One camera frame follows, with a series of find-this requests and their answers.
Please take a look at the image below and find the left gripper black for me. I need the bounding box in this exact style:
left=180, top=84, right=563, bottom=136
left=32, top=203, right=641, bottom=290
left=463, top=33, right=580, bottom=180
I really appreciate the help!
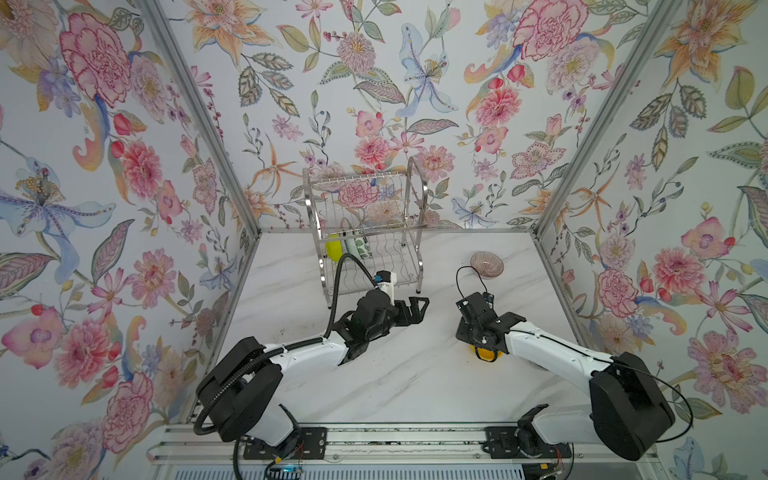
left=364, top=299, right=430, bottom=342

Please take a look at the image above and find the yellow bowl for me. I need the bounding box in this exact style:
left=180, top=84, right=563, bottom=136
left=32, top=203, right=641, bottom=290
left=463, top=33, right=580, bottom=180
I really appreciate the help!
left=472, top=346, right=503, bottom=363

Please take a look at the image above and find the pink striped bowl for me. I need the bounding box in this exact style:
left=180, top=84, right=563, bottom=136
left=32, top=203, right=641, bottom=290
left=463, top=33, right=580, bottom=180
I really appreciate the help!
left=470, top=251, right=505, bottom=278

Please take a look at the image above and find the pale teal glass bowl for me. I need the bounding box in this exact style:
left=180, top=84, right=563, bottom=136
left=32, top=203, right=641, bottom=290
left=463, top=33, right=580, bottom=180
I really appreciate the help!
left=350, top=237, right=361, bottom=259

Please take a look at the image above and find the steel wire dish rack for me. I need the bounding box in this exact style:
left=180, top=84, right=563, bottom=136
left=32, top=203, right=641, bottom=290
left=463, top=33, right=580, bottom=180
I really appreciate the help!
left=302, top=158, right=428, bottom=304

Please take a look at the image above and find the lime green bowl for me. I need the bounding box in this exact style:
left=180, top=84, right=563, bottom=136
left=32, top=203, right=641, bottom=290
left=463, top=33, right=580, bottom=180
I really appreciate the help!
left=326, top=234, right=345, bottom=263

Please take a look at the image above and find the green leaf pattern bowl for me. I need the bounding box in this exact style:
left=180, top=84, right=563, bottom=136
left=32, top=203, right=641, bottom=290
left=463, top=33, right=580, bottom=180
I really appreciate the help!
left=355, top=236, right=373, bottom=259

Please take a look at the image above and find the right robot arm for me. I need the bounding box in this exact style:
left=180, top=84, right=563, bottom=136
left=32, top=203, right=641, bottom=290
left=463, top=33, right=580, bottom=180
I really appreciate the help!
left=456, top=292, right=675, bottom=461

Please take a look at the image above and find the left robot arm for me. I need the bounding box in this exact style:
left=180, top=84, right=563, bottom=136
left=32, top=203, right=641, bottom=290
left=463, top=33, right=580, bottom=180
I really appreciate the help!
left=193, top=286, right=430, bottom=447

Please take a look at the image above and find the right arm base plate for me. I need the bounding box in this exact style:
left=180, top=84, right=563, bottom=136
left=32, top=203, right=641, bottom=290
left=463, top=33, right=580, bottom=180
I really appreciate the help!
left=482, top=425, right=573, bottom=460

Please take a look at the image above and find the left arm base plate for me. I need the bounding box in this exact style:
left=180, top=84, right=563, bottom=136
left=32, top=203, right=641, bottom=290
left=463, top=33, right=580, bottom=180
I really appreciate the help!
left=242, top=427, right=328, bottom=461

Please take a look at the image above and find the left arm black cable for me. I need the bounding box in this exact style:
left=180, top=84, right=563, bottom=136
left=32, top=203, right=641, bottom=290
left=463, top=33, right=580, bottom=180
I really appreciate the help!
left=193, top=253, right=379, bottom=436

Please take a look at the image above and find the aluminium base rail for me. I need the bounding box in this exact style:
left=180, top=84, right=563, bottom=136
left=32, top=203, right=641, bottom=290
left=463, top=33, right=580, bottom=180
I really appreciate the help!
left=148, top=422, right=624, bottom=466

